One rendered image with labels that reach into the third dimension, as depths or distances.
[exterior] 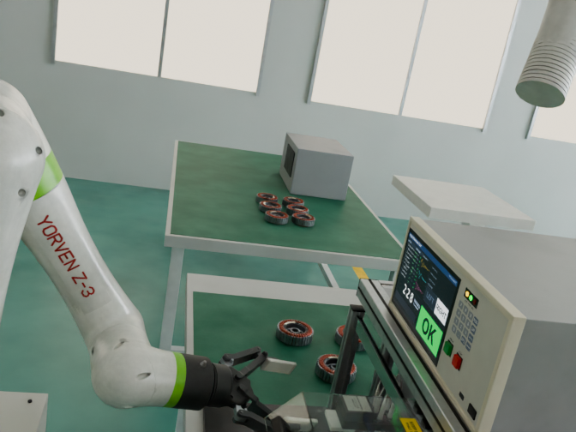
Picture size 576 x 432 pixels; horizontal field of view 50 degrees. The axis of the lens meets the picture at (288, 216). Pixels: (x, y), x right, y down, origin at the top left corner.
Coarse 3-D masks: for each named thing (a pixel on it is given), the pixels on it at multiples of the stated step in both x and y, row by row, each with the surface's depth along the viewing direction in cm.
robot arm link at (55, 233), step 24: (48, 192) 93; (48, 216) 94; (72, 216) 97; (24, 240) 96; (48, 240) 95; (72, 240) 98; (48, 264) 99; (72, 264) 99; (96, 264) 103; (72, 288) 101; (96, 288) 103; (120, 288) 109; (72, 312) 105; (96, 312) 104; (120, 312) 107
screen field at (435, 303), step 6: (426, 288) 116; (426, 294) 115; (432, 294) 113; (426, 300) 115; (432, 300) 113; (438, 300) 110; (432, 306) 112; (438, 306) 110; (444, 306) 108; (438, 312) 110; (444, 312) 107; (438, 318) 109; (444, 318) 107; (444, 324) 107
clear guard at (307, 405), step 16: (304, 400) 103; (320, 400) 104; (336, 400) 105; (352, 400) 105; (368, 400) 106; (384, 400) 107; (400, 400) 108; (416, 400) 109; (272, 416) 105; (288, 416) 102; (304, 416) 100; (320, 416) 100; (336, 416) 100; (352, 416) 101; (368, 416) 102; (384, 416) 103; (400, 416) 104; (416, 416) 104
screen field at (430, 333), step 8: (424, 312) 115; (424, 320) 115; (432, 320) 112; (416, 328) 118; (424, 328) 114; (432, 328) 111; (424, 336) 114; (432, 336) 111; (440, 336) 108; (432, 344) 111; (432, 352) 110
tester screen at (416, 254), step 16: (416, 240) 123; (416, 256) 122; (432, 256) 115; (400, 272) 129; (416, 272) 121; (432, 272) 114; (400, 288) 128; (416, 288) 120; (432, 288) 113; (448, 288) 107; (400, 304) 127; (416, 304) 119; (448, 304) 106; (416, 320) 119
